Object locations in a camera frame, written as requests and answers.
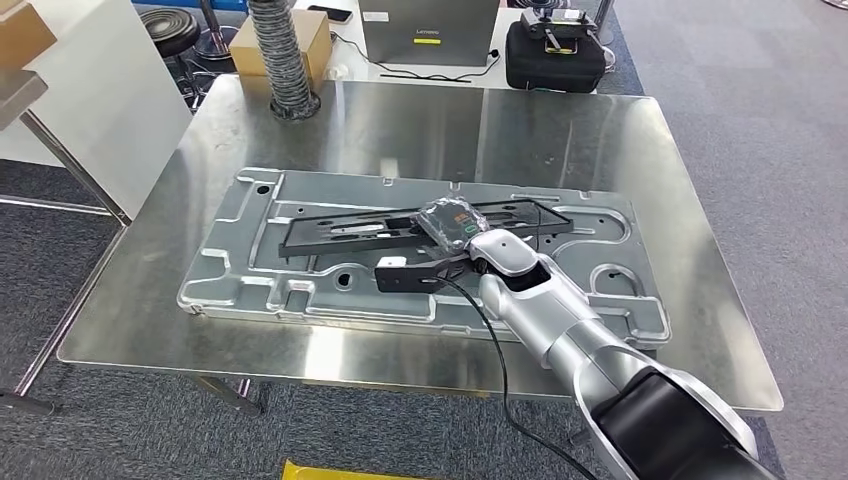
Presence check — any brown cardboard box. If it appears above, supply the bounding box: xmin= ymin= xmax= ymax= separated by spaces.
xmin=228 ymin=8 xmax=334 ymax=95
xmin=0 ymin=0 xmax=59 ymax=72

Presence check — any black handheld controller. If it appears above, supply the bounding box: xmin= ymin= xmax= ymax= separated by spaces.
xmin=518 ymin=6 xmax=599 ymax=56

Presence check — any silver stamped metal pallet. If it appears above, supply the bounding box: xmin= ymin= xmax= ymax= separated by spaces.
xmin=176 ymin=166 xmax=672 ymax=351

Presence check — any black desk cable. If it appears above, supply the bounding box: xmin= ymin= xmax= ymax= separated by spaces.
xmin=329 ymin=29 xmax=503 ymax=85

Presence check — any chrome stool base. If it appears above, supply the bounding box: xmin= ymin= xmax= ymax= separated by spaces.
xmin=193 ymin=0 xmax=241 ymax=63

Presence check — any small stainless steel table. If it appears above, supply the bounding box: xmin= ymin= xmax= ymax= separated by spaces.
xmin=0 ymin=69 xmax=132 ymax=417

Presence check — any stainless steel workbench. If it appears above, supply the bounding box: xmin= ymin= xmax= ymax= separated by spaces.
xmin=56 ymin=72 xmax=786 ymax=417

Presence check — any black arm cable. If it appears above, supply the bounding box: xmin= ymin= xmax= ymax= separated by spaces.
xmin=429 ymin=274 xmax=600 ymax=480

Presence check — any black carrying case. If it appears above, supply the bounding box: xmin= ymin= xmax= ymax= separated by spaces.
xmin=504 ymin=19 xmax=608 ymax=95

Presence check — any ribbed grey exhaust hose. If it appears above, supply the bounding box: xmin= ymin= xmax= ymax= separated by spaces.
xmin=246 ymin=0 xmax=323 ymax=122

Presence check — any black smartphone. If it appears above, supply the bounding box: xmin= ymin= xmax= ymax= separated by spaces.
xmin=305 ymin=3 xmax=355 ymax=25

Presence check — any grey Lenovo laptop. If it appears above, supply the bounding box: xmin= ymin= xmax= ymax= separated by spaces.
xmin=357 ymin=0 xmax=503 ymax=68

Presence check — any black plastic plate frame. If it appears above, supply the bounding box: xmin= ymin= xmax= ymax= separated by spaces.
xmin=278 ymin=197 xmax=575 ymax=260

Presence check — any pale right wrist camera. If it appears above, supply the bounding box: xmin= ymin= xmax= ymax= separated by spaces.
xmin=374 ymin=256 xmax=482 ymax=295

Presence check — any white cabinet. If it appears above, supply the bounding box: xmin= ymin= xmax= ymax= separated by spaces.
xmin=0 ymin=0 xmax=195 ymax=221

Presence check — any white desk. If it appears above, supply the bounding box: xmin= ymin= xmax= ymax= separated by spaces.
xmin=291 ymin=0 xmax=621 ymax=92

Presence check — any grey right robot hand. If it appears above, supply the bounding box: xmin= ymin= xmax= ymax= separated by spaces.
xmin=410 ymin=196 xmax=494 ymax=254

